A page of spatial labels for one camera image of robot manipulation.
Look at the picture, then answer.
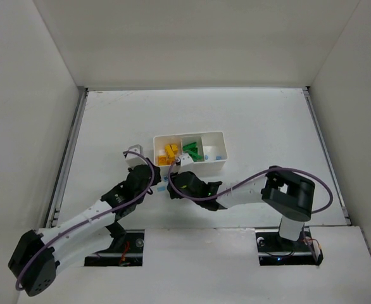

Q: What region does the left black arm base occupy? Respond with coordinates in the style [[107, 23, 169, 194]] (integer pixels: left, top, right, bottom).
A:
[[84, 222, 145, 267]]

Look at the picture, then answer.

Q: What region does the small green lego brick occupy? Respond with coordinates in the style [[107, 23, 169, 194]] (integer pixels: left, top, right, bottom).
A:
[[182, 142, 198, 153]]

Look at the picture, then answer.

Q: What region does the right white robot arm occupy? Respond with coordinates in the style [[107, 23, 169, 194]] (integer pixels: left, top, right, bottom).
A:
[[167, 166, 315, 241]]

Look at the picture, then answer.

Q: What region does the white three-compartment bin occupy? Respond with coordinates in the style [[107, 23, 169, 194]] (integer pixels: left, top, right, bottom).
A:
[[153, 131, 228, 176]]

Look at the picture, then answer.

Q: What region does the green yellow lego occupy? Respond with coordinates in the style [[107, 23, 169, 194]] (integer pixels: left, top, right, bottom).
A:
[[165, 144, 179, 160]]

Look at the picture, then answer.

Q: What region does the green long lego brick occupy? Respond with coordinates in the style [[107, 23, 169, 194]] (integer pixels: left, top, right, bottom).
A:
[[186, 148, 204, 162]]

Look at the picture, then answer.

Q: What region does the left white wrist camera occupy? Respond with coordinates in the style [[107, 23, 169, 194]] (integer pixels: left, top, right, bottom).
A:
[[123, 144, 145, 168]]

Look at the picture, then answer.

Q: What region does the orange flower green lego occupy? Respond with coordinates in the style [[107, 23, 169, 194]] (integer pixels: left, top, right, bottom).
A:
[[157, 155, 168, 166]]

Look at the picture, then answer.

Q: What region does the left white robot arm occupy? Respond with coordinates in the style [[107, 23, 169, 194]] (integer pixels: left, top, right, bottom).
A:
[[8, 165, 161, 297]]

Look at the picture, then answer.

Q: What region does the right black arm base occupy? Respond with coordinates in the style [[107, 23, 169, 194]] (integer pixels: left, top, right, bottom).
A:
[[256, 231, 324, 266]]

